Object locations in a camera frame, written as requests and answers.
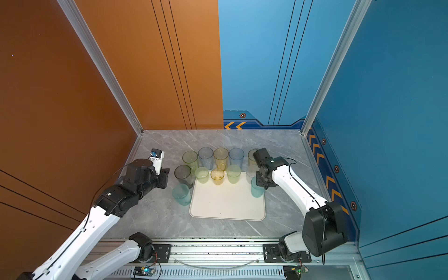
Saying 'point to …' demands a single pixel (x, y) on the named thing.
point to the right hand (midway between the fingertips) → (263, 182)
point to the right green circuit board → (293, 272)
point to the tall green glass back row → (191, 157)
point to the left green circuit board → (144, 271)
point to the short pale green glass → (202, 173)
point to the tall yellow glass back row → (221, 156)
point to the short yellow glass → (217, 175)
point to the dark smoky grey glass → (183, 174)
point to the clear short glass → (251, 172)
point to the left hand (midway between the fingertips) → (165, 167)
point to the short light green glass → (233, 172)
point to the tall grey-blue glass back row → (206, 158)
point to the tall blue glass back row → (236, 157)
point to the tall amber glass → (252, 161)
